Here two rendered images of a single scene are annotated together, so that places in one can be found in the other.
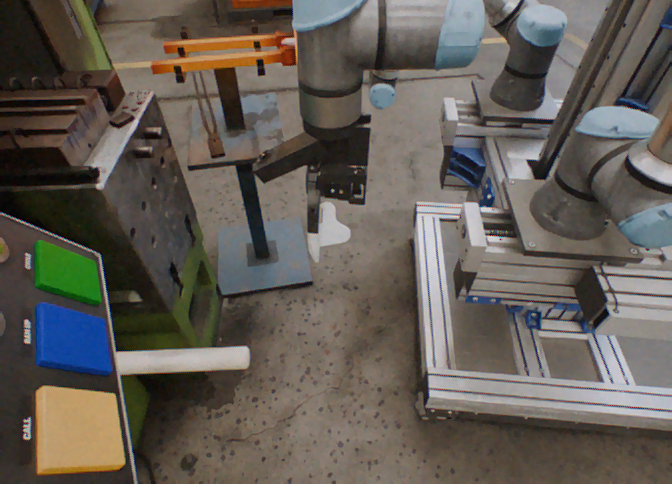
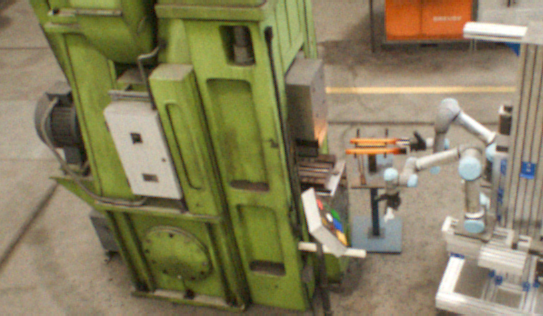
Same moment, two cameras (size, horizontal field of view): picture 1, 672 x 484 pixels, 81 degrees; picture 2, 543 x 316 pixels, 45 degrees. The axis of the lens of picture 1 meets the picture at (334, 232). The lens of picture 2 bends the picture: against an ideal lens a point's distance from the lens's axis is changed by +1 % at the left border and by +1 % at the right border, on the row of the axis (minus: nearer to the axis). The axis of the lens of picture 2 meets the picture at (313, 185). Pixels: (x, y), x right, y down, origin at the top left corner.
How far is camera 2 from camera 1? 3.43 m
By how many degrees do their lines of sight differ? 19
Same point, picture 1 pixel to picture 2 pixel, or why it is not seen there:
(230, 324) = (354, 264)
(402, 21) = (401, 180)
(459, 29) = (411, 182)
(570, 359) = (509, 300)
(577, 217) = not seen: hidden behind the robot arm
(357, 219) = (437, 223)
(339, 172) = (392, 202)
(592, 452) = not seen: outside the picture
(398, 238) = not seen: hidden behind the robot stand
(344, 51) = (391, 183)
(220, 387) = (346, 289)
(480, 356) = (466, 290)
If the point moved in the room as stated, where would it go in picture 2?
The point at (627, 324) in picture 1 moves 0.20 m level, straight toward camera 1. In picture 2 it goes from (484, 261) to (454, 270)
